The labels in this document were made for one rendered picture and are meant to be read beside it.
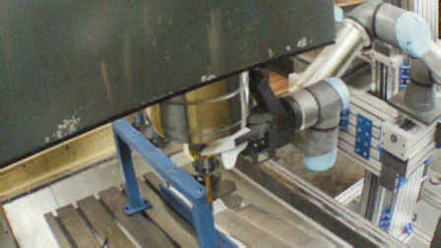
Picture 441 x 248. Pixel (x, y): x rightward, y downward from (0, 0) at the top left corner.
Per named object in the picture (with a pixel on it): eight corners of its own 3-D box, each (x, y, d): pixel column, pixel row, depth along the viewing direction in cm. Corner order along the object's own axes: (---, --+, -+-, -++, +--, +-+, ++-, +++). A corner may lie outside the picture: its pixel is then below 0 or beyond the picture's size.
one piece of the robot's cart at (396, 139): (426, 110, 178) (428, 91, 173) (448, 122, 168) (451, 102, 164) (378, 147, 159) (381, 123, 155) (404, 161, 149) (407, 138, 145)
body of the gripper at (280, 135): (251, 168, 91) (301, 145, 96) (250, 124, 86) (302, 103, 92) (224, 152, 96) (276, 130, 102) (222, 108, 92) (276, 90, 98)
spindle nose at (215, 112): (134, 122, 86) (125, 57, 80) (206, 89, 95) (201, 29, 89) (193, 158, 75) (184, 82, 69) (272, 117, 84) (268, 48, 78)
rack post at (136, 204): (145, 199, 166) (129, 119, 152) (153, 207, 163) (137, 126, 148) (121, 208, 162) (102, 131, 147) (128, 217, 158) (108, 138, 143)
